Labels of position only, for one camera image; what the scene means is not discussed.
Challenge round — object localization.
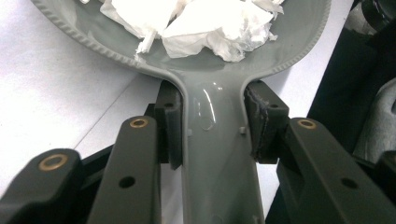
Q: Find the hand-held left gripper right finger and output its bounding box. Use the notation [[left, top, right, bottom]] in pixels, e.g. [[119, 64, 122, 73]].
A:
[[244, 79, 290, 165]]

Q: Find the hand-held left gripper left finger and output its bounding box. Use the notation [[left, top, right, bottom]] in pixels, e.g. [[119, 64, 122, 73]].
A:
[[144, 79, 184, 171]]

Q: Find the grey dustpan with orange lip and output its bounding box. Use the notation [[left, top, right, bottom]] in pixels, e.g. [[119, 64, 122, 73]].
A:
[[30, 0, 332, 224]]

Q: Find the pile of white tissue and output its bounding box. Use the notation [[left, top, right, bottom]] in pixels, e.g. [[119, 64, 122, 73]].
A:
[[78, 0, 286, 63]]

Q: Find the grey fabric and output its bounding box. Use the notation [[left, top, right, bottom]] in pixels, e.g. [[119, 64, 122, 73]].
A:
[[352, 77, 396, 165]]

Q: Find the black round object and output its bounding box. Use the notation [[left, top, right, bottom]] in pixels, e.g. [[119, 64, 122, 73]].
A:
[[344, 0, 396, 36]]

